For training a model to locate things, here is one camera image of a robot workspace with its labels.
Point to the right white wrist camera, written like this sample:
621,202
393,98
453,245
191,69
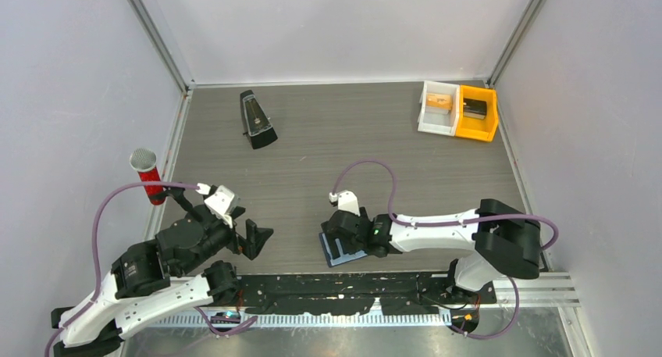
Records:
345,201

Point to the slotted aluminium rail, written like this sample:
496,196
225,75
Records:
373,318

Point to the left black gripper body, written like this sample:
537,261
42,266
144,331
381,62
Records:
233,242

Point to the black box in bin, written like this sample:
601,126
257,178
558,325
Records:
474,109

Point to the red microphone with stand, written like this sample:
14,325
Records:
144,162

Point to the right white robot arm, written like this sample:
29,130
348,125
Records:
499,241

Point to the white plastic bin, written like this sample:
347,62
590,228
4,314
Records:
432,121

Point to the blue leather card holder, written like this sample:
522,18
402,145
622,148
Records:
335,254

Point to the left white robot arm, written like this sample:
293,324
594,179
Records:
137,291

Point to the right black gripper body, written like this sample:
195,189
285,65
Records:
353,246

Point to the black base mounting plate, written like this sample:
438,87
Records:
347,294

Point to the black metronome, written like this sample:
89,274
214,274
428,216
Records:
257,125

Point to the yellow plastic bin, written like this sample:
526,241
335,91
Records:
478,130

